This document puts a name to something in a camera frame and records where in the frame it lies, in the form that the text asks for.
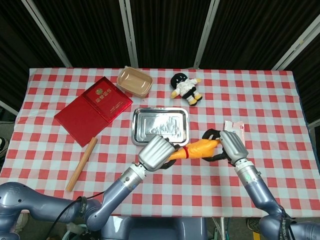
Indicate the brown lidded food container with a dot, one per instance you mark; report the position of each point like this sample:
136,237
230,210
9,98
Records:
135,81

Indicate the dark sneaker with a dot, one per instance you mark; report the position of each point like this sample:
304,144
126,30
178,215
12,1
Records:
253,223

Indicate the silver metal tray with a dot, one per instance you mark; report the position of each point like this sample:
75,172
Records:
160,120

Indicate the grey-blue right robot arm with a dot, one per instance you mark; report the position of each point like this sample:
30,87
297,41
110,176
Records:
257,190

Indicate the red certificate folder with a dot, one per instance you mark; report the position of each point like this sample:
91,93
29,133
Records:
92,112

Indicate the red white checkered tablecloth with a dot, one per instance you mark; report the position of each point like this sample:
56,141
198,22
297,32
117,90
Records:
200,190

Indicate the grey-blue robot torso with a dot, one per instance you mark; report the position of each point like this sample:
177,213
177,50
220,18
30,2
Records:
155,228

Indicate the white metal frame post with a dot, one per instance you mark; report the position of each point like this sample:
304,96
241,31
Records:
47,32
295,45
128,32
206,32

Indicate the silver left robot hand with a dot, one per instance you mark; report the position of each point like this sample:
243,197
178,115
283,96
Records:
156,153

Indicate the black white shoe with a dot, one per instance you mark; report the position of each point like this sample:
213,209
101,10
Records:
3,146

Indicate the wooden rolling pin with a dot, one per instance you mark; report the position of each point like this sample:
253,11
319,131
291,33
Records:
81,165

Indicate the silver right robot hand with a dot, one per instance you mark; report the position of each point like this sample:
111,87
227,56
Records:
233,147

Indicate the yellow rubber chicken toy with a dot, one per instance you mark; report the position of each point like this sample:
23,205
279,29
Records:
197,150

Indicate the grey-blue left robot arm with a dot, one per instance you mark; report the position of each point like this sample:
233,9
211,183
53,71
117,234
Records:
120,190

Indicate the black white plush doll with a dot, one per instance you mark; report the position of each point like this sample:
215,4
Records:
186,87

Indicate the white wet wipes pack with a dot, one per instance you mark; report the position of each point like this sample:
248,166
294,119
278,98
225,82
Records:
235,126

